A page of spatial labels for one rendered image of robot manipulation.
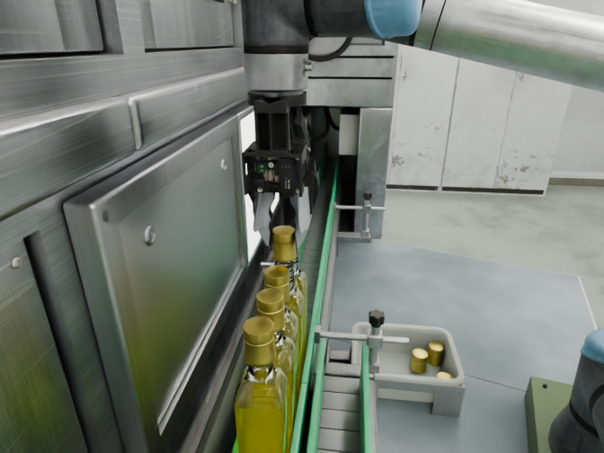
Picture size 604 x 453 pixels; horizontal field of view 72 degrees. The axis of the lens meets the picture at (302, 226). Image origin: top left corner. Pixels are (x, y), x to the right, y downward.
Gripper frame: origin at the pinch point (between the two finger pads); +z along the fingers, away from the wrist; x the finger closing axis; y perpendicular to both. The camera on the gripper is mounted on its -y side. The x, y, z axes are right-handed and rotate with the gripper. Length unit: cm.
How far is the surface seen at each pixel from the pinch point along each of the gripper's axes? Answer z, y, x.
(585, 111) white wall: 43, -412, 247
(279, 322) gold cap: 5.6, 12.7, 1.3
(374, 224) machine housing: 38, -91, 19
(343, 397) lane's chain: 30.9, -0.4, 9.7
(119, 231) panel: -9.0, 19.4, -12.7
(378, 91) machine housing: -10, -92, 18
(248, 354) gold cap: 5.5, 18.8, -1.1
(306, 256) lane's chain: 31, -51, -2
